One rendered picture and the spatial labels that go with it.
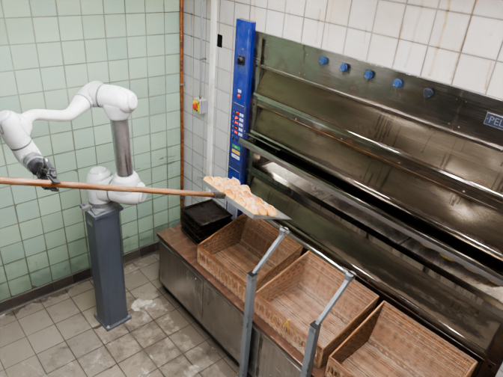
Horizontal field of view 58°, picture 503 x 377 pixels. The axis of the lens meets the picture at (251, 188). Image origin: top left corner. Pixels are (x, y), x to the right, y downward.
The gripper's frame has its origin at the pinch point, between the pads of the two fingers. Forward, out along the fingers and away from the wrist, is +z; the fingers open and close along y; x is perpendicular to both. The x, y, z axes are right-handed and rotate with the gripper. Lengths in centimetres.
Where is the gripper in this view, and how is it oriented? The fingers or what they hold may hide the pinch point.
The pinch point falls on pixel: (53, 183)
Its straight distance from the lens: 213.6
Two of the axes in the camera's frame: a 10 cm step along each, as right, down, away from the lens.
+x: -6.8, -0.6, -7.3
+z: 6.5, 4.2, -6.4
